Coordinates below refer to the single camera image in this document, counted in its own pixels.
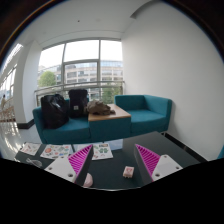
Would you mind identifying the pink rounded power strip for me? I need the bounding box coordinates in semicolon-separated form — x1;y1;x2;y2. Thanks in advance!
82;172;95;189

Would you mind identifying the person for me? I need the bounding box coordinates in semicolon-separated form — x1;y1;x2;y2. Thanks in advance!
0;94;7;110

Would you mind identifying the small pink charger block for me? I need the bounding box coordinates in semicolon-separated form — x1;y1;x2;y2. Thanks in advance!
122;165;136;179

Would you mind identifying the black backpack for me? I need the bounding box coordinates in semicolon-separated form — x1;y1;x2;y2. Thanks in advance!
67;88;89;119

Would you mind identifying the teal wood-topped side table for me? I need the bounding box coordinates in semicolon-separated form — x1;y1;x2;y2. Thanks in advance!
87;103;133;143

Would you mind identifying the row of wooden chairs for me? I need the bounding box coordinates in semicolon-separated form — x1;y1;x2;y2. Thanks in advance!
0;105;16;123

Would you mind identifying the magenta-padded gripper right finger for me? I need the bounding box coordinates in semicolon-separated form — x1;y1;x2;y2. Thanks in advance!
133;143;184;186

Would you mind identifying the colourful sticker sheet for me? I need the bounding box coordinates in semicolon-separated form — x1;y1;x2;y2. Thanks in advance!
19;142;42;157
39;143;75;161
75;142;115;161

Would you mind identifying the metal window railing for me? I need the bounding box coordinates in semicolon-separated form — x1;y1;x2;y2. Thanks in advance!
34;80;125;106

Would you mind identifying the large black bag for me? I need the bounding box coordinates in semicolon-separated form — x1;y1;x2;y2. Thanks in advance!
40;93;71;130

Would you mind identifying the brown jacket bundle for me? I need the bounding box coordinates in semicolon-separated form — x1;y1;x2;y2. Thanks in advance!
85;99;116;116

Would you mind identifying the teal armchair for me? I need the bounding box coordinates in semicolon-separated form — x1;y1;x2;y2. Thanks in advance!
114;94;174;136

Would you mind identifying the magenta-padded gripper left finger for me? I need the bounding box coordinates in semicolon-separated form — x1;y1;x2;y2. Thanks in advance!
44;143;95;187

